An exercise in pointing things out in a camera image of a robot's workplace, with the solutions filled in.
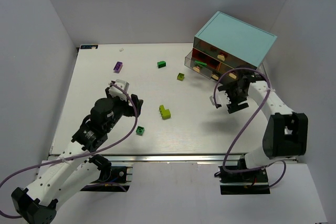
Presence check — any dark green square lego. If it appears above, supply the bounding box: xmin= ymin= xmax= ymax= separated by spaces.
xmin=136 ymin=126 xmax=145 ymax=136

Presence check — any lime L-shaped lego brick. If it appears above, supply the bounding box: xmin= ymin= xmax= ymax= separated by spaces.
xmin=159 ymin=105 xmax=171 ymax=120

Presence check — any transparent drawer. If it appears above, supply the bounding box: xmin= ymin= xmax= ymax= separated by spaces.
xmin=192 ymin=38 xmax=257 ymax=72
xmin=184 ymin=50 xmax=220 ymax=81

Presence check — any green lego brick top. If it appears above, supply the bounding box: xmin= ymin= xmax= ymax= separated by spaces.
xmin=157 ymin=61 xmax=166 ymax=69

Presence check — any lime small lego brick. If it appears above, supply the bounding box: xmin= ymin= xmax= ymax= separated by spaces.
xmin=177 ymin=73 xmax=185 ymax=81

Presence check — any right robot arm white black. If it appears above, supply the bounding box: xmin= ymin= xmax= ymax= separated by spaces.
xmin=217 ymin=75 xmax=308 ymax=173

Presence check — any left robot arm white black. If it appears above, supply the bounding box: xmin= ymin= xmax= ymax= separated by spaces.
xmin=11 ymin=91 xmax=143 ymax=223

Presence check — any purple lego brick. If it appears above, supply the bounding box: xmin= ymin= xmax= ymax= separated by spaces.
xmin=113 ymin=61 xmax=123 ymax=73

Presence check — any teal drawer cabinet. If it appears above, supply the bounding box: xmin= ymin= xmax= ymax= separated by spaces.
xmin=194 ymin=12 xmax=277 ymax=78

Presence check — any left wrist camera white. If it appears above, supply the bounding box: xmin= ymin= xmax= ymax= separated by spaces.
xmin=107 ymin=79 xmax=129 ymax=101

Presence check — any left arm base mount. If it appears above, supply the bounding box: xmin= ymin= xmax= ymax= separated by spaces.
xmin=81 ymin=154 xmax=133 ymax=193

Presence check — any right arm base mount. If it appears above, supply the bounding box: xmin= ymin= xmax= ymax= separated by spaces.
xmin=214 ymin=166 xmax=270 ymax=195

